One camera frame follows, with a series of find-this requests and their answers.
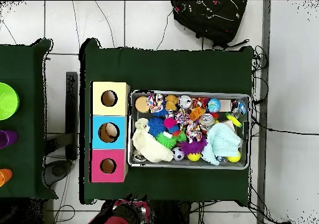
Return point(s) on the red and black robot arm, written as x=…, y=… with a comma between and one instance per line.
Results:
x=116, y=221

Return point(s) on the silver mesh bin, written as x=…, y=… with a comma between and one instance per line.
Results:
x=143, y=115

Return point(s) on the wooden box with three holes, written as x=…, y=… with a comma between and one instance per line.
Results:
x=119, y=104

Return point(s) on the orange plush toy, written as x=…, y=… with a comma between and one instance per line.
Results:
x=171, y=103

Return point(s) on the silver drink can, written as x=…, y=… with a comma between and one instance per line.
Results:
x=206, y=120
x=185, y=101

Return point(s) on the cream cloth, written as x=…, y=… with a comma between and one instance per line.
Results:
x=149, y=146

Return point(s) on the orange plastic crate toy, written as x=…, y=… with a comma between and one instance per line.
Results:
x=197, y=113

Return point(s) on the small soccer ball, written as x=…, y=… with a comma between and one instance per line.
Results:
x=178, y=154

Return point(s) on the purple spiky ball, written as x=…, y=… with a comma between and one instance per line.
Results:
x=193, y=146

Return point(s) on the dark green cloth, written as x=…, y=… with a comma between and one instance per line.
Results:
x=174, y=69
x=25, y=66

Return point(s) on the blue globe ball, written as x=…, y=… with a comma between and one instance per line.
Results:
x=213, y=105

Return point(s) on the mint green cloth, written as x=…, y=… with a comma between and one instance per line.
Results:
x=221, y=139

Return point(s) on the black backpack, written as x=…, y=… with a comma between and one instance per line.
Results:
x=211, y=16

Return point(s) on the purple plastic cup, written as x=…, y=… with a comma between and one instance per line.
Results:
x=8, y=138

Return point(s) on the green plastic bowl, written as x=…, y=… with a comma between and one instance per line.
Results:
x=7, y=101

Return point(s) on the orange plastic cup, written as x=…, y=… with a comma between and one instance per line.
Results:
x=5, y=176

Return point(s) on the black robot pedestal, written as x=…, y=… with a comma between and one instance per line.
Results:
x=169, y=214

